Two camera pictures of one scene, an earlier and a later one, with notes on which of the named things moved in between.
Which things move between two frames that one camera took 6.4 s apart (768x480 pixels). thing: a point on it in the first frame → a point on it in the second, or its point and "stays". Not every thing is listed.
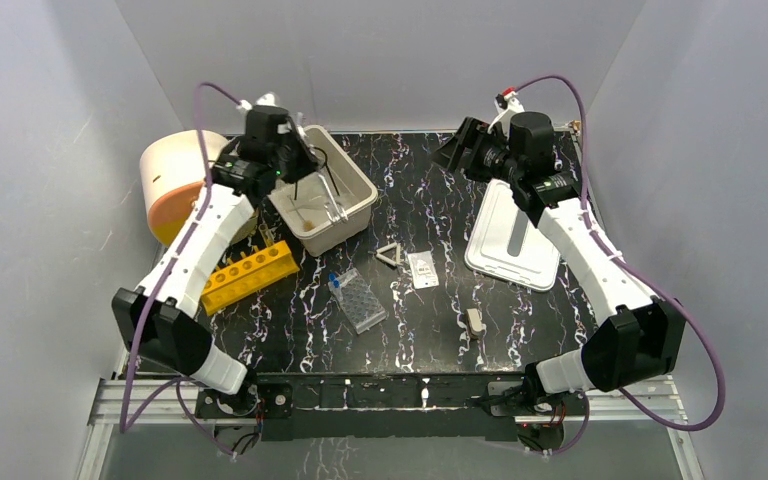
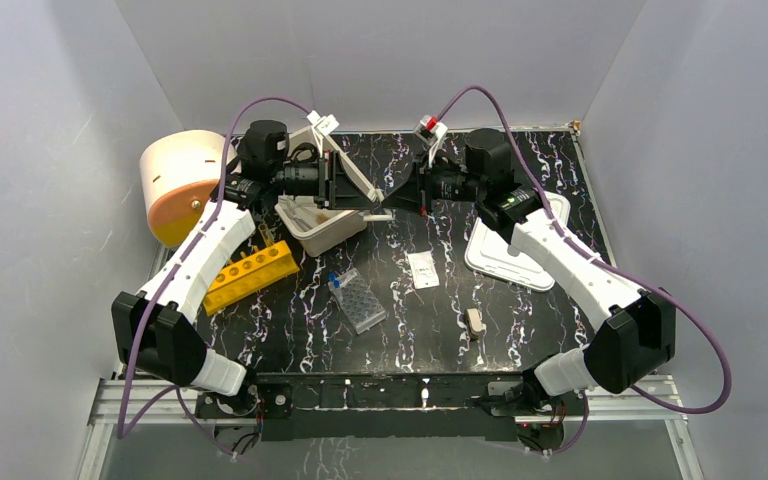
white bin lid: (506, 243) stays
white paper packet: (423, 269) stays
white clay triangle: (380, 255) → (378, 217)
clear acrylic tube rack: (357, 301) stays
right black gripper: (472, 135) → (411, 195)
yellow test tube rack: (248, 277) stays
